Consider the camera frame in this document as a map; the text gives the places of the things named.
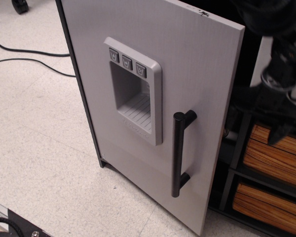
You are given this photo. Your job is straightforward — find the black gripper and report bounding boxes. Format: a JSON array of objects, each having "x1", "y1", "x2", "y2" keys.
[{"x1": 226, "y1": 83, "x2": 296, "y2": 145}]

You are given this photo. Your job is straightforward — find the dark bar door handle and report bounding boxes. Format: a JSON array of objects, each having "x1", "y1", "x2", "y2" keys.
[{"x1": 171, "y1": 110, "x2": 197, "y2": 198}]

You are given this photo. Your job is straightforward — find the grey toy fridge door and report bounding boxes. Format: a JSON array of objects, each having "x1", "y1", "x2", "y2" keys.
[{"x1": 57, "y1": 0, "x2": 245, "y2": 235}]

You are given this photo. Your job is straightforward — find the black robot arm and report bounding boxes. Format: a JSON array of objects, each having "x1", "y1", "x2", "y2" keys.
[{"x1": 231, "y1": 0, "x2": 296, "y2": 145}]

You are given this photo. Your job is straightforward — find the upper wooden striped drawer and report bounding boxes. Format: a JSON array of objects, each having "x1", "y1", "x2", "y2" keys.
[{"x1": 243, "y1": 124, "x2": 296, "y2": 186}]

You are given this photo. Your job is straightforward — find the wooden striped drawer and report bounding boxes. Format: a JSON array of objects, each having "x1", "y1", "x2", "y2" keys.
[
  {"x1": 243, "y1": 124, "x2": 296, "y2": 186},
  {"x1": 232, "y1": 183, "x2": 296, "y2": 235}
]

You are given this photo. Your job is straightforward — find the white sink front panel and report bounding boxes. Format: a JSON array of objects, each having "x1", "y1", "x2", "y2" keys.
[{"x1": 247, "y1": 34, "x2": 296, "y2": 117}]

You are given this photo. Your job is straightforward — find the lower wooden striped drawer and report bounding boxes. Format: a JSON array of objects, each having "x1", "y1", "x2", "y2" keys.
[{"x1": 232, "y1": 183, "x2": 296, "y2": 235}]

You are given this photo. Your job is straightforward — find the grey water dispenser panel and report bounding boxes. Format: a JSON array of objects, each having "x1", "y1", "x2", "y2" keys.
[{"x1": 104, "y1": 37, "x2": 162, "y2": 146}]

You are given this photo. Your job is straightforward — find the black caster wheel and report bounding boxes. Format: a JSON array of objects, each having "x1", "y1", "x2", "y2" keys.
[{"x1": 11, "y1": 0, "x2": 29, "y2": 14}]

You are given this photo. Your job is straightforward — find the dark grey cabinet frame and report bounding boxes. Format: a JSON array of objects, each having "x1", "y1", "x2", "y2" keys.
[{"x1": 54, "y1": 0, "x2": 296, "y2": 237}]

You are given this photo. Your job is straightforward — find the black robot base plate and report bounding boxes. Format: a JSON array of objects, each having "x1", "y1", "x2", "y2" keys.
[{"x1": 7, "y1": 209, "x2": 51, "y2": 237}]

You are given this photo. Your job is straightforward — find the lower black floor cable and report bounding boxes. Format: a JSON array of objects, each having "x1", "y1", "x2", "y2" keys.
[{"x1": 0, "y1": 58, "x2": 76, "y2": 78}]

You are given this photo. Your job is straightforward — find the black floor cable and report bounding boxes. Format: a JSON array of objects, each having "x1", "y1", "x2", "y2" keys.
[
  {"x1": 0, "y1": 58, "x2": 76, "y2": 78},
  {"x1": 0, "y1": 38, "x2": 71, "y2": 57}
]

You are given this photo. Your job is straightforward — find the upper black floor cable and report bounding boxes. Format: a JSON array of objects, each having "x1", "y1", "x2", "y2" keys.
[{"x1": 0, "y1": 38, "x2": 71, "y2": 57}]

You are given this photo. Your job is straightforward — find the black braided cable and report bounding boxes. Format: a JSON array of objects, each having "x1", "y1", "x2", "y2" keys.
[{"x1": 0, "y1": 213, "x2": 28, "y2": 237}]

